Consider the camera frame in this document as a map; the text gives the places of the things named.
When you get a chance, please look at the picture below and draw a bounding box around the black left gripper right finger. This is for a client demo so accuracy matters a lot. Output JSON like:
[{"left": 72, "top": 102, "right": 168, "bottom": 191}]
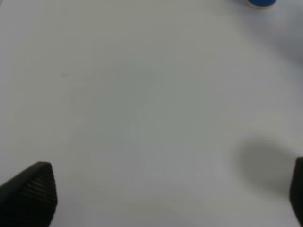
[{"left": 289, "top": 157, "right": 303, "bottom": 227}]

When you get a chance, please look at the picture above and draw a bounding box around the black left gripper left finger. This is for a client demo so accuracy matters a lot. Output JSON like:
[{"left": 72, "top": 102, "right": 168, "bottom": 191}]
[{"left": 0, "top": 162, "right": 58, "bottom": 227}]

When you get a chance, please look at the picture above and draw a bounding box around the blue white paper cup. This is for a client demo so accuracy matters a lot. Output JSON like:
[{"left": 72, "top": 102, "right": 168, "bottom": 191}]
[{"left": 246, "top": 0, "right": 276, "bottom": 9}]

